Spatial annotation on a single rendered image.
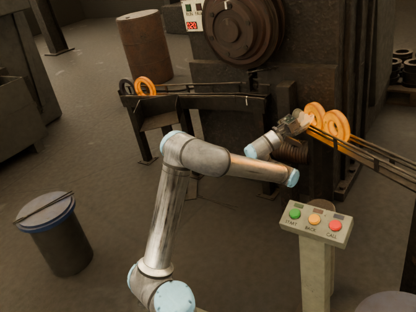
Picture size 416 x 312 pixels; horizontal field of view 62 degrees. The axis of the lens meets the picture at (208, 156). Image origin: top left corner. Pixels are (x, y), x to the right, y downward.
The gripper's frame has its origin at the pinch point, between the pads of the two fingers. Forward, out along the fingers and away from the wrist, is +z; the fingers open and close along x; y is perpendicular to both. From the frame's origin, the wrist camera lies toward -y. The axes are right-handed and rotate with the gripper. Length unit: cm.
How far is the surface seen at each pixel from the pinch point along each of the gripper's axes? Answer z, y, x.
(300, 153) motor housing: -10.7, -18.9, 4.8
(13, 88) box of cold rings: -163, 49, 226
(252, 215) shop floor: -48, -60, 27
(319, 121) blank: 0.1, 0.2, -6.0
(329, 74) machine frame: 22.9, 5.6, 14.6
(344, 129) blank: 1.5, 3.2, -23.1
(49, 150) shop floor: -178, -17, 220
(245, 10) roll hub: 1, 51, 33
